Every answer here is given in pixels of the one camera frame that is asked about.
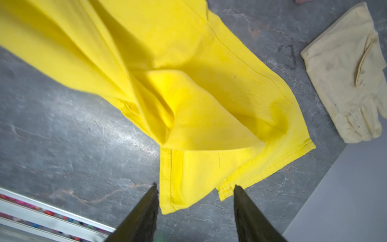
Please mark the yellow trousers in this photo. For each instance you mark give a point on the yellow trousers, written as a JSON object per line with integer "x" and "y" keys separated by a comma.
{"x": 222, "y": 118}

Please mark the beige leather glove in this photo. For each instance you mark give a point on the beige leather glove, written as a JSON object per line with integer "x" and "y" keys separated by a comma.
{"x": 346, "y": 67}

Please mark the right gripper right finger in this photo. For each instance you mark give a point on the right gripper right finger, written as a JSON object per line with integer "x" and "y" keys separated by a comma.
{"x": 251, "y": 224}

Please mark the purple and pink brush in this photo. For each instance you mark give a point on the purple and pink brush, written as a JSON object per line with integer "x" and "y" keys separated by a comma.
{"x": 302, "y": 1}

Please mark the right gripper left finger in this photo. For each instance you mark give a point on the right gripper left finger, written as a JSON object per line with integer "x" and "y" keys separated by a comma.
{"x": 140, "y": 224}

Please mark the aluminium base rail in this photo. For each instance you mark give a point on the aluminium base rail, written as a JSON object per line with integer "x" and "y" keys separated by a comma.
{"x": 24, "y": 219}

